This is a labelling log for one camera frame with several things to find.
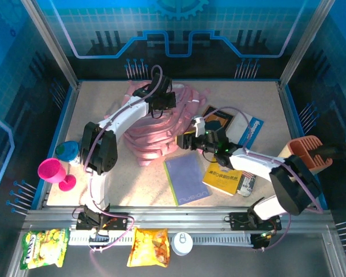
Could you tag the black tan scroll book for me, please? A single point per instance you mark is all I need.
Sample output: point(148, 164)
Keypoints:
point(223, 116)

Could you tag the purple notebook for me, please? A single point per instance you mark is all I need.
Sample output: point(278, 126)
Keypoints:
point(187, 179)

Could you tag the pink student backpack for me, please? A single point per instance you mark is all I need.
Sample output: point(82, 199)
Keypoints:
point(150, 135)

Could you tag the white blue lined notebook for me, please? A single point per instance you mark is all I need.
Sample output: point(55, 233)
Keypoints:
point(249, 127)

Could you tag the yellow paperback book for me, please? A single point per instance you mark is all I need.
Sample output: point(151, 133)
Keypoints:
point(219, 181)

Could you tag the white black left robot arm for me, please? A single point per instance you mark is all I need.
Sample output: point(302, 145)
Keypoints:
point(127, 115)

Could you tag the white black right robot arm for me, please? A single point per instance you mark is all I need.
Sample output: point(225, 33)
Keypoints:
point(256, 163)

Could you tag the yellow orange chips bag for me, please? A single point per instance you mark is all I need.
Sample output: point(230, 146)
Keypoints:
point(148, 248)

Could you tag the green yellow snack bag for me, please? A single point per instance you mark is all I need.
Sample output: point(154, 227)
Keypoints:
point(43, 248)

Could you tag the crushed flag print can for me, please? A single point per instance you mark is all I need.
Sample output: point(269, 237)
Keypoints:
point(246, 186)

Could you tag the beige orange pen holder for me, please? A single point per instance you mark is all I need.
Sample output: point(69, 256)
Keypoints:
point(301, 147)

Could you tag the white round lid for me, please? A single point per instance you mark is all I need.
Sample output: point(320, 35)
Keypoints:
point(182, 243)

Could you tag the blue bowl with green spot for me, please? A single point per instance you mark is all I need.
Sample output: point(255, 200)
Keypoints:
point(67, 150)

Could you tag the small black controller box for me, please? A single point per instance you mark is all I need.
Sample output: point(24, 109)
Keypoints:
point(261, 241)
point(99, 237)

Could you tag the black object in holder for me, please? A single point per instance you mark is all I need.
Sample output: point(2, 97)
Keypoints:
point(331, 150)

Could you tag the pink plastic goblet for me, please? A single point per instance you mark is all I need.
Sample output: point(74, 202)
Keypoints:
point(50, 171)

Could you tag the aluminium rail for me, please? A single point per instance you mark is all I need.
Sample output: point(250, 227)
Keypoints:
point(176, 216)

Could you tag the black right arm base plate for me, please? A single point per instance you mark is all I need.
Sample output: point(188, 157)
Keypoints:
point(237, 221)

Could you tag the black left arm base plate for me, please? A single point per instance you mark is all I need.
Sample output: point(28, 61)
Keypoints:
point(118, 223)

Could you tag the aluminium frame post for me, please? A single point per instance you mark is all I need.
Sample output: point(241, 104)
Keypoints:
point(304, 46)
point(52, 46)

